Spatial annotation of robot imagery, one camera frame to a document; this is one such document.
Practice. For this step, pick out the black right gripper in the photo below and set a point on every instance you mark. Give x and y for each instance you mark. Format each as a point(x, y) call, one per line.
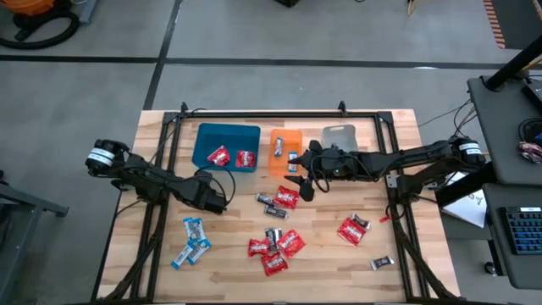
point(334, 163)

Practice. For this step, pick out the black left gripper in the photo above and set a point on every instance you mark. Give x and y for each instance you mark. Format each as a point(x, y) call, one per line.
point(203, 192)

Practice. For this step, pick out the white blue Hershey's bar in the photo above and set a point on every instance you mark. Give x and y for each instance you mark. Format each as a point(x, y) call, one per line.
point(189, 228)
point(199, 251)
point(292, 163)
point(278, 146)
point(199, 229)
point(182, 255)

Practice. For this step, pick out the red Skittles candy bag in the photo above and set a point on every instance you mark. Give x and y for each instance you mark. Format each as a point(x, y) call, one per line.
point(258, 247)
point(245, 159)
point(219, 156)
point(350, 231)
point(291, 243)
point(286, 197)
point(274, 264)

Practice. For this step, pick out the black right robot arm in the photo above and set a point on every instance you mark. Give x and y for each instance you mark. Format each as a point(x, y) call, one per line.
point(415, 156)

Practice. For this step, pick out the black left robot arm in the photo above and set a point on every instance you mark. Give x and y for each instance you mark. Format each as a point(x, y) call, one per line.
point(144, 178)

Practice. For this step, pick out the candy pile on desk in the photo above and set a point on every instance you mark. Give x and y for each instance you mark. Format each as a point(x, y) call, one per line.
point(531, 151)

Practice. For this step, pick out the orange plastic bin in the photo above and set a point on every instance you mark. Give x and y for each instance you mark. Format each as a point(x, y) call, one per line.
point(294, 140)

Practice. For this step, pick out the grey plastic bin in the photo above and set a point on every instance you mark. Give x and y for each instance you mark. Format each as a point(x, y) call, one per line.
point(339, 135)

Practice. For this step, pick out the blue plastic bin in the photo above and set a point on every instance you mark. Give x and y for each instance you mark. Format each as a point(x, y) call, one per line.
point(220, 135)

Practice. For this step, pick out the small red tie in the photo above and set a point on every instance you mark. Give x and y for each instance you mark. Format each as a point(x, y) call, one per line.
point(384, 219)

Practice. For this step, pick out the black floor object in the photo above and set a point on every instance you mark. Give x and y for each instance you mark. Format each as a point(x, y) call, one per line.
point(288, 2)

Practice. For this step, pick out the white paper sheet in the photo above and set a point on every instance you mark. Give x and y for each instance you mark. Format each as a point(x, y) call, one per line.
point(470, 212)

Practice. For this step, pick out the grey metal cart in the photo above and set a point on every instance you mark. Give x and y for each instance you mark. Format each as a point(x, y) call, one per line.
point(25, 203)

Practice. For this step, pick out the wooden stick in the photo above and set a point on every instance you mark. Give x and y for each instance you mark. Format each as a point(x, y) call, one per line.
point(410, 6)

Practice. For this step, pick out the grey desk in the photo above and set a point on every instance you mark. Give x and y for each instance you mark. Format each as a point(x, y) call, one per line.
point(495, 118)

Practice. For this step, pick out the grey keyboard shelf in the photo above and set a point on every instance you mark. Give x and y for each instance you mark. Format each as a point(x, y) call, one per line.
point(495, 254)

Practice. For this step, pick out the black caster wheel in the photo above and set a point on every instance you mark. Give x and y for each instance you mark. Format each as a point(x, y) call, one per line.
point(490, 268)

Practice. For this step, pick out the backlit black keyboard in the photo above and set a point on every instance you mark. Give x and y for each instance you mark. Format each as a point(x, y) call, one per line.
point(525, 231)

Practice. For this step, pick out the black pole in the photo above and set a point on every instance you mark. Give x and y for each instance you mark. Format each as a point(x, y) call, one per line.
point(512, 65)

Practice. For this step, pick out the black desk device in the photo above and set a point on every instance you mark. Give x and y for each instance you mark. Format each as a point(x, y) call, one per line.
point(534, 95)

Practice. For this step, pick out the orange shop vacuum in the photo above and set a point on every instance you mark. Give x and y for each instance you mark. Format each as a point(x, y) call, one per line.
point(29, 6)

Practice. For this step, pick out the black mat orange striped edge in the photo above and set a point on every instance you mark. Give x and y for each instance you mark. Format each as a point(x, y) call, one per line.
point(516, 21)

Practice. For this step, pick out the black aluminium table frame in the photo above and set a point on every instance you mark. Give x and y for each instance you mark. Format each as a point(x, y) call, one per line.
point(275, 114)

